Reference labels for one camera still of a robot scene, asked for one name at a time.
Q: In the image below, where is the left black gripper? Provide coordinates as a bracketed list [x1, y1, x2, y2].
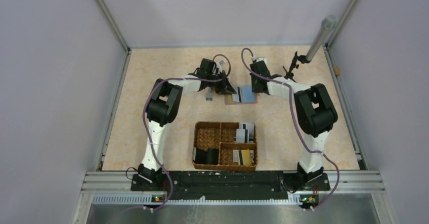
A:
[206, 70, 236, 95]

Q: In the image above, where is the brown leather card holder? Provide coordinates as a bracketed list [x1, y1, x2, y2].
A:
[224, 85, 258, 105]

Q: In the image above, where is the silver striped card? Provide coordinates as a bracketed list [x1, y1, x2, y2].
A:
[232, 87, 242, 103]

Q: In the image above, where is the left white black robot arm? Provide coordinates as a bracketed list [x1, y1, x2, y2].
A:
[131, 58, 236, 191]

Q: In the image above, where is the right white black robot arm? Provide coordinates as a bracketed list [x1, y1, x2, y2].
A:
[250, 58, 338, 191]

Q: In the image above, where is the grey card in basket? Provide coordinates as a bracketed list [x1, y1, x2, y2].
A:
[235, 128, 249, 143]

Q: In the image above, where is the grey striped card beside gold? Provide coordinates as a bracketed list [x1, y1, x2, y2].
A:
[233, 150, 240, 165]

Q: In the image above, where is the grey toy brick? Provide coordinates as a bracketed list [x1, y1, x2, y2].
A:
[205, 88, 215, 101]

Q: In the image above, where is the black mini tripod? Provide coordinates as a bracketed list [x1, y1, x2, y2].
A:
[283, 52, 310, 82]

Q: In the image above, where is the brown woven divided basket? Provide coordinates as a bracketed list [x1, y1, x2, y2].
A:
[191, 121, 258, 172]

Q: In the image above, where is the black box in basket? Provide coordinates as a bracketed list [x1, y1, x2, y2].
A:
[193, 147, 220, 165]

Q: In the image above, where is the grey metal pole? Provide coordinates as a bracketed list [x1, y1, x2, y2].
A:
[305, 15, 337, 63]

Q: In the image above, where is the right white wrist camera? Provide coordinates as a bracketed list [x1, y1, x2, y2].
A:
[251, 57, 268, 65]

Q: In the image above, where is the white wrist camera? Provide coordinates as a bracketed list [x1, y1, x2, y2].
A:
[251, 57, 268, 65]
[216, 60, 225, 73]

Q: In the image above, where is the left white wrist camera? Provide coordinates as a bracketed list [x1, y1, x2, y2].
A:
[216, 60, 225, 73]

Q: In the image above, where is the small brown wall object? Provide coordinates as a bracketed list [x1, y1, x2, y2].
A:
[333, 66, 340, 76]

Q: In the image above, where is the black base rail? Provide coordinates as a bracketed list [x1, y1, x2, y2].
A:
[131, 171, 331, 202]

